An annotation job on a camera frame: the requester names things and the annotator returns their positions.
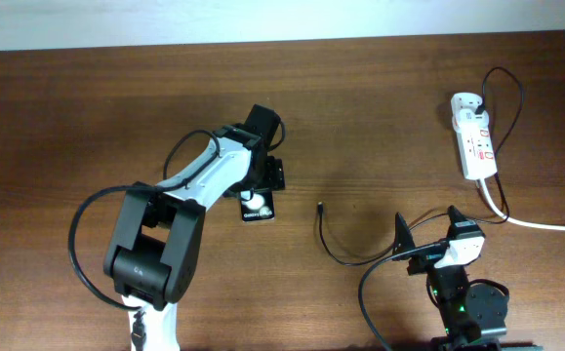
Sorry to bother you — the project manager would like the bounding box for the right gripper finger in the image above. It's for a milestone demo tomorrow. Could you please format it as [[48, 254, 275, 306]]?
[[447, 206, 477, 228], [392, 213, 416, 260]]

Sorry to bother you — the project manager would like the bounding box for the white power strip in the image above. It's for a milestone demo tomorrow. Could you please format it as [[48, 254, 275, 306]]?
[[450, 93, 497, 180]]

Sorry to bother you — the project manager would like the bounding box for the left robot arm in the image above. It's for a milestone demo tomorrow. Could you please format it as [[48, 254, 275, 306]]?
[[103, 105, 286, 350]]

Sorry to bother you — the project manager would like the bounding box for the white power strip cord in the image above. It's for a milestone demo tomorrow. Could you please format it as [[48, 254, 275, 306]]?
[[476, 177, 565, 235]]

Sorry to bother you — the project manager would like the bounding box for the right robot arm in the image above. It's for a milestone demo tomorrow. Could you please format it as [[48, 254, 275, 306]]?
[[394, 206, 509, 350]]

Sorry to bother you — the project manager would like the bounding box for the black smartphone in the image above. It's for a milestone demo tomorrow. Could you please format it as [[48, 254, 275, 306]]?
[[239, 191, 275, 222]]

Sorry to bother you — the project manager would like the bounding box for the black charger cable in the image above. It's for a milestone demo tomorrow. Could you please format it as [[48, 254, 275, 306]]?
[[316, 66, 525, 267]]

